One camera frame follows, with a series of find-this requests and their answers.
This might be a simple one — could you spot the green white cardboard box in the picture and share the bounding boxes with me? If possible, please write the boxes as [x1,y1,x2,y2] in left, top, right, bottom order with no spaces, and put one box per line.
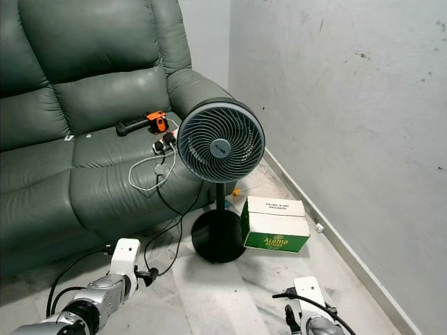
[240,196,311,253]

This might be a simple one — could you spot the white power strip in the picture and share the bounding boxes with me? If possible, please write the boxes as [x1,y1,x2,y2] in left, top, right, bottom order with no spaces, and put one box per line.
[152,133,179,156]

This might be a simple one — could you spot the orange black power tool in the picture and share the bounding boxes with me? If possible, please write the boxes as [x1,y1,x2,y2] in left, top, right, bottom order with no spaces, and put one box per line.
[116,110,170,136]

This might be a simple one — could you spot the green leather sofa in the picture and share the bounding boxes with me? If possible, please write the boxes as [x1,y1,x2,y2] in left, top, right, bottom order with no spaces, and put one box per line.
[0,0,238,280]

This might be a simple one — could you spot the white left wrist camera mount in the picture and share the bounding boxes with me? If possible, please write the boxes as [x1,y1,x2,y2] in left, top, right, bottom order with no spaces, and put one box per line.
[110,238,142,280]

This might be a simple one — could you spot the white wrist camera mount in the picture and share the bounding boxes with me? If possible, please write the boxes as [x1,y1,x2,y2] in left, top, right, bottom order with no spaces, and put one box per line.
[110,238,142,280]
[293,276,328,318]

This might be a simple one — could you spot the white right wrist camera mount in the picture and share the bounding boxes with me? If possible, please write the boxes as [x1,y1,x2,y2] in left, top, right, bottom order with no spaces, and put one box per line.
[293,276,328,318]

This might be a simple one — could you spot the thin black power cable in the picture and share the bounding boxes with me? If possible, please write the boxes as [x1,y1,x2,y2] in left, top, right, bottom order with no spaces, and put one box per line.
[143,164,207,276]

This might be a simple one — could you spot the thin white cable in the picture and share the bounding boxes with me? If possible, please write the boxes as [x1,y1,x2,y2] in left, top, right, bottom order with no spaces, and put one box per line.
[129,149,179,193]

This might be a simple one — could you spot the black pedestal fan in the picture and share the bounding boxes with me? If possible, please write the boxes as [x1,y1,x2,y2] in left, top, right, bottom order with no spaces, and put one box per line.
[177,98,266,265]

